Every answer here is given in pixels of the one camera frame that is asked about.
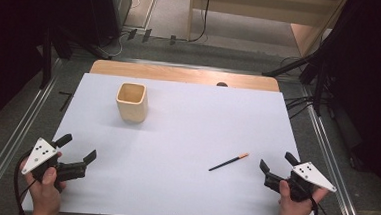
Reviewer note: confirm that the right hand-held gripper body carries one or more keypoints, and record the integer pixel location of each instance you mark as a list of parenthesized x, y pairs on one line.
[(311, 175)]

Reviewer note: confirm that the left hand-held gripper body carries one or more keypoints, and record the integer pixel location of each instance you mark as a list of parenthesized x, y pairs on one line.
[(40, 153)]

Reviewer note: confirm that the black pencil with orange end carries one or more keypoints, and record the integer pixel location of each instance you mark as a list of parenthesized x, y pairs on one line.
[(228, 162)]

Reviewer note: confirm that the beige square pen holder cup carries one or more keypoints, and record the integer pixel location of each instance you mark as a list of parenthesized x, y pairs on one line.
[(132, 112)]

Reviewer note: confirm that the person's left hand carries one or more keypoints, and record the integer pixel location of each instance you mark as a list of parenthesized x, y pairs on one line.
[(46, 195)]

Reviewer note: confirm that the person's right hand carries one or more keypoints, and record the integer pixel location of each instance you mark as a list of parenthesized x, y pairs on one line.
[(293, 214)]

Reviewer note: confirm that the black metal stand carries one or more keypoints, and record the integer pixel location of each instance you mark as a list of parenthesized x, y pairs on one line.
[(46, 62)]

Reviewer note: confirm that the black tripod stand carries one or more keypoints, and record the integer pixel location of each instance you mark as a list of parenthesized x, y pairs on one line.
[(318, 82)]

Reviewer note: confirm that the small dark round knob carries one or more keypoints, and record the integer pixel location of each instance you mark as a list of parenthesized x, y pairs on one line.
[(222, 84)]

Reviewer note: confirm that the dark cabinet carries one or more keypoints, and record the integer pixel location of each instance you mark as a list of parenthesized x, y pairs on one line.
[(107, 12)]

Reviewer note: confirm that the light wooden shelf unit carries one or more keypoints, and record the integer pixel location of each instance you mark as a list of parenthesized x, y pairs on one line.
[(268, 5)]

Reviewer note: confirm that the aluminium floor rail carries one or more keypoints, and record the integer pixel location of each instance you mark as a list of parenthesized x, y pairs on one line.
[(13, 136), (333, 169)]

